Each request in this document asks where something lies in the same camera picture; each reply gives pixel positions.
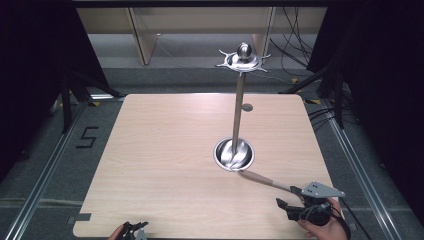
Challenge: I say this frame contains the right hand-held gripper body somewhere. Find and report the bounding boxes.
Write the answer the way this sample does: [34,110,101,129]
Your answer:
[298,180,346,227]

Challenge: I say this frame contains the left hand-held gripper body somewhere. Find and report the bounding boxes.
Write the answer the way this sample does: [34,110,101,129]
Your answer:
[131,227,148,240]

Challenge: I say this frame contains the wooden-handled kitchen utensil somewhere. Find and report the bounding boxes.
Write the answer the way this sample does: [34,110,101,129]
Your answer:
[237,169,296,193]

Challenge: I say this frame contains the steel utensil stand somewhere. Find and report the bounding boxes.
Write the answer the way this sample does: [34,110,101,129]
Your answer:
[213,42,272,173]

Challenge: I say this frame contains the person's left hand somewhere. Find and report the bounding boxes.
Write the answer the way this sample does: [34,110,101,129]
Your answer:
[107,224,127,240]

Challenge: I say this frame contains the person's right hand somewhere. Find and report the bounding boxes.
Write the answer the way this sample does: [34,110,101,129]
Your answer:
[297,197,350,240]

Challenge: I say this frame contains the black tape strip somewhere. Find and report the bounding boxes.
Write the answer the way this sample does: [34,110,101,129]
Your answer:
[67,212,92,225]

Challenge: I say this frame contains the black tape floor mark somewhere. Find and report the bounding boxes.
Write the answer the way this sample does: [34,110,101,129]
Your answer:
[75,126,100,150]

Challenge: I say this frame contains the black tripod stand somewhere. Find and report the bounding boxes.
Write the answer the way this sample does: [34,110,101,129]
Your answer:
[59,68,125,135]
[279,61,349,130]

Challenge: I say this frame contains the black curtain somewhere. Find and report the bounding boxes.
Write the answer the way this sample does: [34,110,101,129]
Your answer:
[306,0,424,219]
[0,0,111,183]

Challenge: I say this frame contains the beige wooden cabinet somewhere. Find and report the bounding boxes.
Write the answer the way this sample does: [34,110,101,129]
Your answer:
[76,6,328,66]

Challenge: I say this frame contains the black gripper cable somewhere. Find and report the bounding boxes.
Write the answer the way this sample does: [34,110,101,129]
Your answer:
[338,197,374,240]

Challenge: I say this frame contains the aluminium floor rail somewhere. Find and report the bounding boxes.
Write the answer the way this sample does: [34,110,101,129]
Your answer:
[2,98,90,240]
[319,99,403,240]

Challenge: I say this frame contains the black floor cables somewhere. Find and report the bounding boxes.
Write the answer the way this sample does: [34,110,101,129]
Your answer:
[307,105,338,132]

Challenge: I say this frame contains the bundle of black cables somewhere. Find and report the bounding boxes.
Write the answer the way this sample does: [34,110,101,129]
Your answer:
[269,6,316,69]

